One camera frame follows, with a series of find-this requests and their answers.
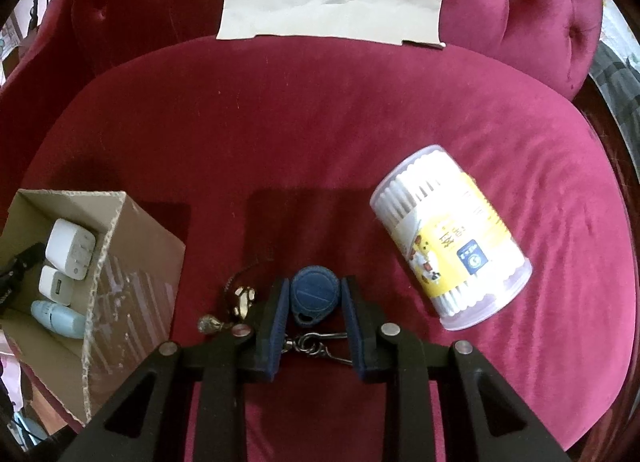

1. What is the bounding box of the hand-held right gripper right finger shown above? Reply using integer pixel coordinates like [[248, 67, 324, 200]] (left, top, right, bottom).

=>
[[341, 277, 572, 462]]

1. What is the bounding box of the large white power adapter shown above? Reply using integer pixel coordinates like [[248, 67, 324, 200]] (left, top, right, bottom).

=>
[[45, 219, 97, 280]]

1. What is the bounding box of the red velvet sofa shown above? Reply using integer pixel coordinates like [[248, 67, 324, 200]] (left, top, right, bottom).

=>
[[0, 0, 632, 462]]

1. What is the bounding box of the light blue spray bottle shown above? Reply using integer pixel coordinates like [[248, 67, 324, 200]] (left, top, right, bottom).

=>
[[30, 300, 87, 340]]

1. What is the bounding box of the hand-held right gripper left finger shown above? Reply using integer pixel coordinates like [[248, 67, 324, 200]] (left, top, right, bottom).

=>
[[60, 277, 292, 462]]

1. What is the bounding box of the cardboard box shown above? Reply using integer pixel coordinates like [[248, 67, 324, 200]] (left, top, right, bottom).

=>
[[0, 189, 187, 426]]

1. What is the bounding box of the small white charger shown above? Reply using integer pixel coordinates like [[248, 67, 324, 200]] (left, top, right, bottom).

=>
[[38, 265, 72, 307]]

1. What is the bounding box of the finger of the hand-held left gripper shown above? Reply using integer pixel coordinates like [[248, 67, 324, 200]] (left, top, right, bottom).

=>
[[0, 242, 46, 316]]

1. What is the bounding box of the blue key fob with keyring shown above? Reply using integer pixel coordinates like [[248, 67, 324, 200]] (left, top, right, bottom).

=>
[[199, 262, 354, 366]]

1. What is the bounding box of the grey patterned cloth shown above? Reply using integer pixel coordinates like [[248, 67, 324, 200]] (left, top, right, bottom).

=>
[[587, 42, 640, 178]]

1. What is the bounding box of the clear cotton swab container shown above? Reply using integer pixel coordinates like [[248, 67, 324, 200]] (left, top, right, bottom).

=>
[[370, 144, 534, 332]]

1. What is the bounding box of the pale printed cloth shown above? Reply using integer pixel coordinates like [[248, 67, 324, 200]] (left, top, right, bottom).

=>
[[600, 0, 640, 60]]

